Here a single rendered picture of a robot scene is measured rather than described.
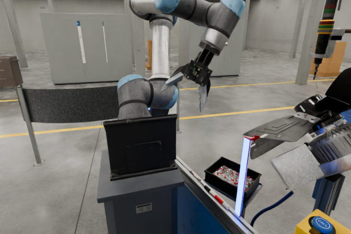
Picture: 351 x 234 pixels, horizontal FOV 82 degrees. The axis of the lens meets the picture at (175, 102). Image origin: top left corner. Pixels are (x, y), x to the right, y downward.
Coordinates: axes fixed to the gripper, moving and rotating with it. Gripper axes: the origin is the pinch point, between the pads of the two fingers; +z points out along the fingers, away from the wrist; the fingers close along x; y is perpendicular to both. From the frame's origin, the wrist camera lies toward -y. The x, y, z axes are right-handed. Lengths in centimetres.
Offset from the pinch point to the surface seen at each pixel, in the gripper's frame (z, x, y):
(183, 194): 51, 27, -32
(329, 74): -223, 484, -701
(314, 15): -298, 255, -547
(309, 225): 8.6, 40.4, 22.5
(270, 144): 3, 50, -27
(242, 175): 12.7, 30.9, 1.5
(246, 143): 1.8, 25.3, 3.1
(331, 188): 6, 77, -15
